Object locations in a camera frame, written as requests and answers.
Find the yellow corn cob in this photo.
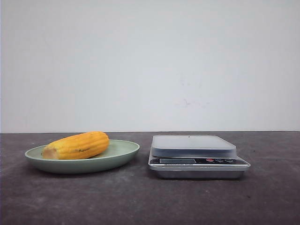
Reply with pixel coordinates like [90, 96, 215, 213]
[41, 131, 110, 160]

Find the silver digital kitchen scale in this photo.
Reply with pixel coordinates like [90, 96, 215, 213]
[148, 135, 251, 179]

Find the green round plate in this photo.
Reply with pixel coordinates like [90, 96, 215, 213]
[25, 140, 140, 174]

